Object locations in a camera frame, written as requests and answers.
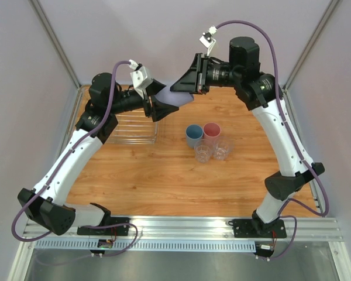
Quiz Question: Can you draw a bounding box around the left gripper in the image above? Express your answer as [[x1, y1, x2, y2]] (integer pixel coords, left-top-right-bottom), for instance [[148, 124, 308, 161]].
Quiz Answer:
[[109, 79, 180, 122]]

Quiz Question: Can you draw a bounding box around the purple plastic cup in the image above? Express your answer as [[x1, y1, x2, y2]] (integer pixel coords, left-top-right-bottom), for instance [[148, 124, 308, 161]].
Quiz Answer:
[[155, 85, 194, 107]]

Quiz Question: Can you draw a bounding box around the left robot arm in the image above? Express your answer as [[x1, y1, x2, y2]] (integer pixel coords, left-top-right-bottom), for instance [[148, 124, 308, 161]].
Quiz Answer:
[[18, 70, 193, 235]]

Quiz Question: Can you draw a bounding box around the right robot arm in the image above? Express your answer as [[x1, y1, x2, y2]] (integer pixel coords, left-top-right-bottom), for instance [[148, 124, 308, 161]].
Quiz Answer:
[[170, 37, 325, 237]]

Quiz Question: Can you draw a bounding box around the blue plastic cup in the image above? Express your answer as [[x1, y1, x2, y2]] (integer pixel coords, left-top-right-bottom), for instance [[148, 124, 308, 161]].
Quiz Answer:
[[185, 124, 204, 149]]

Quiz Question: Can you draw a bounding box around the pink plastic cup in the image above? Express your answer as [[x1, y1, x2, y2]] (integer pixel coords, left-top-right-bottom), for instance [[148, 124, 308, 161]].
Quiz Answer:
[[203, 122, 221, 143]]

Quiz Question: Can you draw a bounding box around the left clear glass tumbler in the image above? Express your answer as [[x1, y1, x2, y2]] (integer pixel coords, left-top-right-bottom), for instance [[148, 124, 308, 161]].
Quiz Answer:
[[194, 139, 214, 163]]

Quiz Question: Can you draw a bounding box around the clear glass tumbler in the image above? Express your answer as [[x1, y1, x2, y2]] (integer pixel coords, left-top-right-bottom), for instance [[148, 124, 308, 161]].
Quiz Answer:
[[194, 139, 214, 163], [213, 136, 234, 160]]

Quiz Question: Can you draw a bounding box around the right clear glass tumbler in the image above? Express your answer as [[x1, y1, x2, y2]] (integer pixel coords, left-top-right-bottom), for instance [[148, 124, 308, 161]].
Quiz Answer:
[[213, 136, 234, 160]]

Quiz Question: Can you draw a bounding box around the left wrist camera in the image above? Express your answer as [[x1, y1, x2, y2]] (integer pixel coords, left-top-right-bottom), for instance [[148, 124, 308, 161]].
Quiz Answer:
[[129, 60, 153, 92]]

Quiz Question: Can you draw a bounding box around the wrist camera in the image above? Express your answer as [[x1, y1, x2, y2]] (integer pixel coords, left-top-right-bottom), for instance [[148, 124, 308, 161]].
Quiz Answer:
[[199, 26, 217, 56], [129, 60, 153, 92]]

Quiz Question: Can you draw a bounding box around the clear wire dish rack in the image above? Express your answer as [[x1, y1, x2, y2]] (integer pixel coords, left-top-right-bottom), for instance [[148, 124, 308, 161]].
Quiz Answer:
[[67, 85, 160, 145]]

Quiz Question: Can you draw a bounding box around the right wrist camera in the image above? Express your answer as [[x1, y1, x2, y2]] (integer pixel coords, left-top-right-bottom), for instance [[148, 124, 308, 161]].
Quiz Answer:
[[199, 26, 217, 56]]

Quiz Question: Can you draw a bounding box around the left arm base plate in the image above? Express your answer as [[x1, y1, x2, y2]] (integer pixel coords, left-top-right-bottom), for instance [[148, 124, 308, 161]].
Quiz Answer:
[[77, 217, 130, 237]]

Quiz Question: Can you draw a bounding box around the left aluminium corner post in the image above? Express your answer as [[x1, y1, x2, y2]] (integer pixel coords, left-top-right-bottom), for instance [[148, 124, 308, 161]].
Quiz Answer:
[[28, 0, 81, 89]]

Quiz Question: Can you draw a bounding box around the aluminium corner post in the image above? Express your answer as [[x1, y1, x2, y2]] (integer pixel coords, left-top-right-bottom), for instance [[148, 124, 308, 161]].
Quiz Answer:
[[283, 0, 342, 90], [28, 0, 81, 89]]

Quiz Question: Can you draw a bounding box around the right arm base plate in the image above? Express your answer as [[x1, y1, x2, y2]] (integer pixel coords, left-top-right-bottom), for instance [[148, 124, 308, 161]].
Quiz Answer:
[[228, 218, 287, 238]]

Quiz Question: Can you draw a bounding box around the right aluminium corner post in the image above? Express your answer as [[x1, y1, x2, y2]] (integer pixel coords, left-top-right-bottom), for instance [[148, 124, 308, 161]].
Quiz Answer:
[[283, 0, 342, 90]]

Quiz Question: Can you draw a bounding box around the slotted cable duct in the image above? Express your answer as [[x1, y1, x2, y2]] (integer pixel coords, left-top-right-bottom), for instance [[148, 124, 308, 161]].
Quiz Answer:
[[34, 238, 256, 253]]

